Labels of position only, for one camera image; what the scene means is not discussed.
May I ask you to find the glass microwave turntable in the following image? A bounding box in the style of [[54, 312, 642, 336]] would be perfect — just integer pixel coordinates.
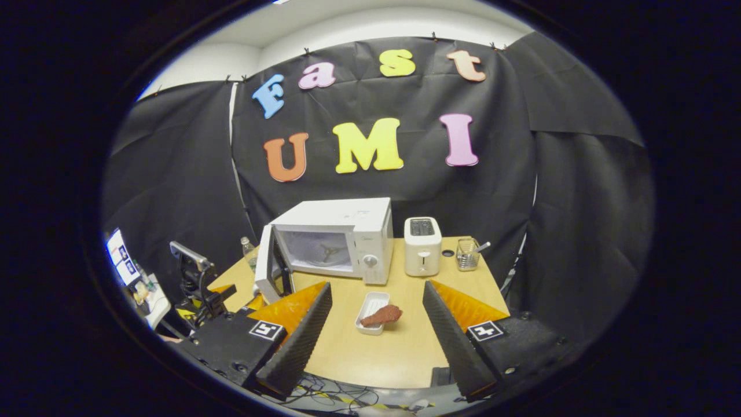
[[295, 246, 353, 272]]

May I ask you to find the yellow black hazard tape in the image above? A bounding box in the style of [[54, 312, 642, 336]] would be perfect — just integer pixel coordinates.
[[310, 393, 374, 409]]

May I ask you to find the clear plastic bottle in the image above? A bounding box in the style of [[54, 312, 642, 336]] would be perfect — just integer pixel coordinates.
[[241, 236, 259, 273]]

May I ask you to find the white microwave oven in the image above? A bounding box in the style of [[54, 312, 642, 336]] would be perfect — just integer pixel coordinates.
[[254, 197, 394, 305]]

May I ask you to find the tangle of black cables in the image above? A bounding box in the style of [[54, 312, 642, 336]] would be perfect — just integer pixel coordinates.
[[292, 374, 380, 413]]

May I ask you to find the white toaster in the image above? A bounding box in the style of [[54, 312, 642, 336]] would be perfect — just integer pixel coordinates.
[[403, 217, 442, 277]]

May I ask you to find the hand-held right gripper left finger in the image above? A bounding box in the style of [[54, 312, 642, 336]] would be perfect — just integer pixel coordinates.
[[181, 281, 334, 400]]

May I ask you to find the wire mesh utensil holder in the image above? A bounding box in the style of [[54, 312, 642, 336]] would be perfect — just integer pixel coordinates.
[[456, 237, 480, 272]]

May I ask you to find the cluttered white side shelf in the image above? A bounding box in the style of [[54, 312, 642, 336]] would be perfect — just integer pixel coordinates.
[[132, 272, 172, 330]]

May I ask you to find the brown meat piece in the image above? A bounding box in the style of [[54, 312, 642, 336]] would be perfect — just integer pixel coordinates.
[[360, 305, 403, 328]]

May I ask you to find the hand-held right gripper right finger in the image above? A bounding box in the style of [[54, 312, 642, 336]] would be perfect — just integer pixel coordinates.
[[422, 280, 574, 403]]

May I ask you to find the white rectangular dish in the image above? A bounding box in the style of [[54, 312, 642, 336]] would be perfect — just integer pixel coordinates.
[[355, 291, 390, 336]]

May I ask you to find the white board with stickers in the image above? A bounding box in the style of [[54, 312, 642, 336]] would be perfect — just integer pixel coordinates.
[[106, 229, 141, 286]]

